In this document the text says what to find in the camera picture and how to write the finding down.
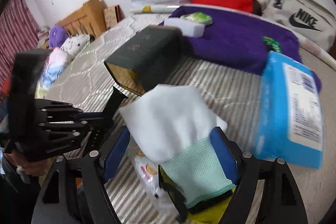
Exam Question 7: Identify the yellow pouch black straps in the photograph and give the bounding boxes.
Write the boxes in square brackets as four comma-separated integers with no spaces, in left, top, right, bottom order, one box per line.
[158,165,237,224]

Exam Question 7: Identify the white glove green cuff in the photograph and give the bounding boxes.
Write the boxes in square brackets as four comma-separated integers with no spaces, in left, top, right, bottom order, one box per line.
[120,85,235,208]

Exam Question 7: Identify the person's left hand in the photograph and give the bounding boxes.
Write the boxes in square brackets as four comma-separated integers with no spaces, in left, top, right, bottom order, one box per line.
[4,151,48,177]

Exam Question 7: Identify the colourful floral bedding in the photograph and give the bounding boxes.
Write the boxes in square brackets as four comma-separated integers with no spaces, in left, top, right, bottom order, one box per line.
[35,48,74,99]

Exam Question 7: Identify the blue tissue pack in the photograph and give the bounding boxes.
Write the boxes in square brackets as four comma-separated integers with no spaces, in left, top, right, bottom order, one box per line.
[253,52,324,169]

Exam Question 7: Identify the white spotted pillow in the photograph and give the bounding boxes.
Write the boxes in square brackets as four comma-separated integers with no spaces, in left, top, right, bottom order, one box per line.
[60,34,91,56]

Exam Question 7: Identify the clear fruit-print plastic packet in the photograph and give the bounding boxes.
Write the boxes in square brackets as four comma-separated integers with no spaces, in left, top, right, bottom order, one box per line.
[134,151,164,199]

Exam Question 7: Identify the purple plush toy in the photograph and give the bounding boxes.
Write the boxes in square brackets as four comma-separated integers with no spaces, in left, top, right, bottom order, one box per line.
[49,26,68,48]

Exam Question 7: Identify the red striped curtain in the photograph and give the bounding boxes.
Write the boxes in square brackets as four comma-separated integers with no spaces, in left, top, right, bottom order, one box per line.
[0,0,39,84]

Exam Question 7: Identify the wooden headboard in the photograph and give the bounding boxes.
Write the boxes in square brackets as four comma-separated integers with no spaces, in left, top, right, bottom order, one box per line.
[56,0,106,38]

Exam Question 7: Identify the brown patterned box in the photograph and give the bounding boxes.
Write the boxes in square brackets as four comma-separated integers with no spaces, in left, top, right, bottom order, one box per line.
[103,5,124,30]

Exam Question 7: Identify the dark green rectangular box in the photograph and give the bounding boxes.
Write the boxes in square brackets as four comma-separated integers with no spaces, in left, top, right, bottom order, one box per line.
[104,26,183,96]

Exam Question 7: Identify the rolled white patterned paper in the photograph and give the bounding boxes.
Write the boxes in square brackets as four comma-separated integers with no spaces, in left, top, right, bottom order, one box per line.
[130,5,180,14]

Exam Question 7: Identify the green snack wrapper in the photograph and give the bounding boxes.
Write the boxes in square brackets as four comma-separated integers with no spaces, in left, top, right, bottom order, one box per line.
[262,36,282,53]

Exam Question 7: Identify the purple towel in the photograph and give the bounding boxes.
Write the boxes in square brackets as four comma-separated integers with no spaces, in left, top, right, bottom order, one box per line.
[159,5,322,93]

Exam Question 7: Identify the white sponge block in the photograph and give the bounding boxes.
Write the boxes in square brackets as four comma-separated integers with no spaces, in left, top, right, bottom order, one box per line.
[163,18,205,38]

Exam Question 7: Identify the green small tissue packet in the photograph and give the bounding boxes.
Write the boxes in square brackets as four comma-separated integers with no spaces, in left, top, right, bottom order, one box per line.
[180,12,213,26]

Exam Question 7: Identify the beige Nike bag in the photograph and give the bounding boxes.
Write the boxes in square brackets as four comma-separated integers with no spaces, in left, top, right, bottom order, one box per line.
[256,0,335,52]

